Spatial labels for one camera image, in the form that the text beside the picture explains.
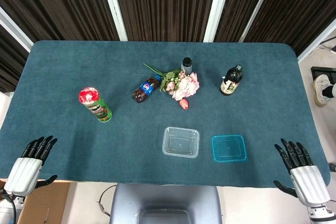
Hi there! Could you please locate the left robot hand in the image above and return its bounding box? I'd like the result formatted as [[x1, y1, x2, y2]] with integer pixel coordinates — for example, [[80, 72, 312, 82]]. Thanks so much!
[[3, 135, 58, 197]]

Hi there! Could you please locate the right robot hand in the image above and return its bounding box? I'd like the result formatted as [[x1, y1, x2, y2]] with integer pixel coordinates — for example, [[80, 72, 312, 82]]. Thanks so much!
[[273, 138, 331, 207]]

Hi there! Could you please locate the teal plastic lid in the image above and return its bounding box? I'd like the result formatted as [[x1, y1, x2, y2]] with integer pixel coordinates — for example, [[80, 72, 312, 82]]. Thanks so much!
[[211, 134, 248, 163]]

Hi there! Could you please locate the clear plastic container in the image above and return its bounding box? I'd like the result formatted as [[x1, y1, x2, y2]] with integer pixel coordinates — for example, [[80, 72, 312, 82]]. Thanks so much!
[[162, 126, 200, 159]]

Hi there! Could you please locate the cardboard box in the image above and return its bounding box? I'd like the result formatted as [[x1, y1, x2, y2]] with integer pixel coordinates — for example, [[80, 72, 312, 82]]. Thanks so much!
[[0, 179, 70, 224]]

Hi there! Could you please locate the person's lower leg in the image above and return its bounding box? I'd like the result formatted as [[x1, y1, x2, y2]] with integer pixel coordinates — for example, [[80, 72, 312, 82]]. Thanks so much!
[[322, 82, 336, 99]]

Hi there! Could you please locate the white sneaker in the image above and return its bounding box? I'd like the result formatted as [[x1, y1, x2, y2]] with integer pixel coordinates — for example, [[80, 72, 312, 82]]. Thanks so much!
[[313, 74, 336, 107]]

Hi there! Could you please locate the green Pringles can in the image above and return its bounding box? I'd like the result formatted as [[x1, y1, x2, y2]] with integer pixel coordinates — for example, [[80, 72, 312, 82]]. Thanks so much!
[[79, 87, 113, 123]]

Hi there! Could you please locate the teal tablecloth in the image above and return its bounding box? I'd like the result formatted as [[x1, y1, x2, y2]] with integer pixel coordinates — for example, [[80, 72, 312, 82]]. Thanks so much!
[[0, 40, 331, 189]]

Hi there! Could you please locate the black flat floor device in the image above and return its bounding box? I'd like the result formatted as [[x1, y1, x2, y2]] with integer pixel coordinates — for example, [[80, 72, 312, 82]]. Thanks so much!
[[311, 66, 336, 83]]

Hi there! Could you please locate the dark slatted partition panel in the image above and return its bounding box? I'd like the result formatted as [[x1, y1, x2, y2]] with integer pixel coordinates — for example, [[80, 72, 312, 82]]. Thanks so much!
[[0, 8, 34, 93], [111, 0, 226, 42], [243, 0, 336, 63], [0, 0, 129, 44], [214, 0, 279, 43]]

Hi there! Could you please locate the dark brown sauce bottle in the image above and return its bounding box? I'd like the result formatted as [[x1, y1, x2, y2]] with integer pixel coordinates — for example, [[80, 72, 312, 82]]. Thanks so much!
[[219, 64, 244, 97]]

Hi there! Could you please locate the Pepsi cola bottle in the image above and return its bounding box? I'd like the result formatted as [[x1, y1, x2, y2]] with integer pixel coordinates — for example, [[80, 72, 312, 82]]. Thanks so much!
[[131, 75, 162, 104]]

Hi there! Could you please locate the pink artificial flower bouquet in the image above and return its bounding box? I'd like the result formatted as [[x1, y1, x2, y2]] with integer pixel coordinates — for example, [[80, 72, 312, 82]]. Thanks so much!
[[143, 62, 200, 101]]

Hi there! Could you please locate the grey bottle black cap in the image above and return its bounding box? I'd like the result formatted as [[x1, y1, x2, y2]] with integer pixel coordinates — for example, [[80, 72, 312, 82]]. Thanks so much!
[[181, 57, 193, 76]]

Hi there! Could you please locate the thin floor cable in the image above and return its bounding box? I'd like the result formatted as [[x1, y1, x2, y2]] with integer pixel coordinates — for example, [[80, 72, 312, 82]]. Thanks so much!
[[97, 184, 118, 217]]

